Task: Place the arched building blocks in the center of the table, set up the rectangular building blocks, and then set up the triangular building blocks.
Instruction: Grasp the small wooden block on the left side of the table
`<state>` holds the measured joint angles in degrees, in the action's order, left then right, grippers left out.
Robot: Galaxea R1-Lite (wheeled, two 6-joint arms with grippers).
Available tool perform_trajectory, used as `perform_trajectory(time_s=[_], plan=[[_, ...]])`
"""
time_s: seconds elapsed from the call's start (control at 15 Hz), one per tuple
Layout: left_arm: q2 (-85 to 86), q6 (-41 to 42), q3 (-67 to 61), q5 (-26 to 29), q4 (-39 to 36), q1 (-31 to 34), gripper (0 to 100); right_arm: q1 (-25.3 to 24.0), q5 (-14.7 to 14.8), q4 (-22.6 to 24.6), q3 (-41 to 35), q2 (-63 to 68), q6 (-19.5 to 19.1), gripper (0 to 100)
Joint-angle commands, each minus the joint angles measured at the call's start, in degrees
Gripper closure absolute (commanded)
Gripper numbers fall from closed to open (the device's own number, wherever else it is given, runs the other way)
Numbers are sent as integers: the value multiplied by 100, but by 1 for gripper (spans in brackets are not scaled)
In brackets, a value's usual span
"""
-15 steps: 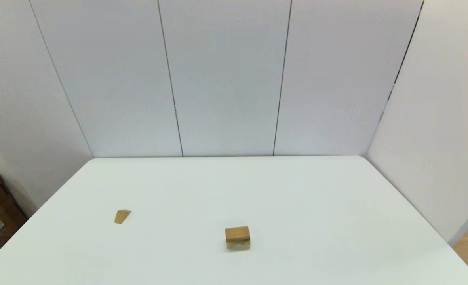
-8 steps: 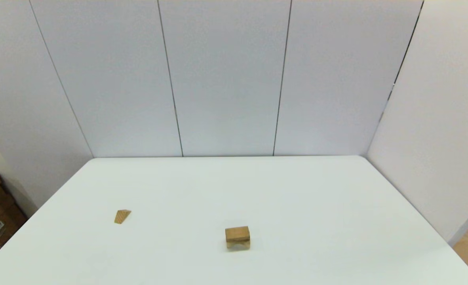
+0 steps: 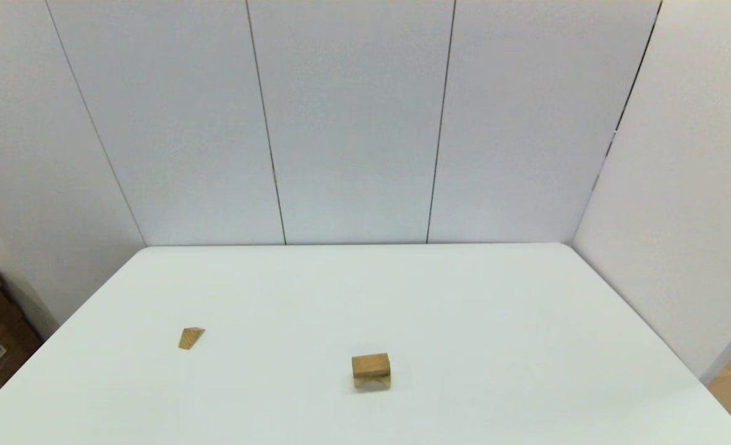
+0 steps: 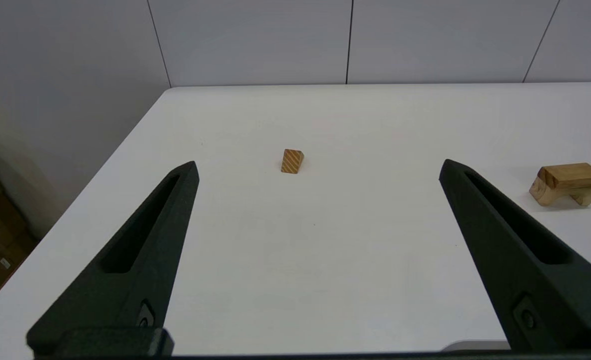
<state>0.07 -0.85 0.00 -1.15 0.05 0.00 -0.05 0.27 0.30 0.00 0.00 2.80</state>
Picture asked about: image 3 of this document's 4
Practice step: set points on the arched wooden building block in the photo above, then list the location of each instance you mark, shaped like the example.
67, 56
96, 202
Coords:
371, 383

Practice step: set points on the triangular wooden building block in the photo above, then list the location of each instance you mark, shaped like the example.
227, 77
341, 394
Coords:
189, 339

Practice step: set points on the rectangular wooden building block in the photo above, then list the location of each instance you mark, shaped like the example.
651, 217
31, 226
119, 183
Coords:
370, 365

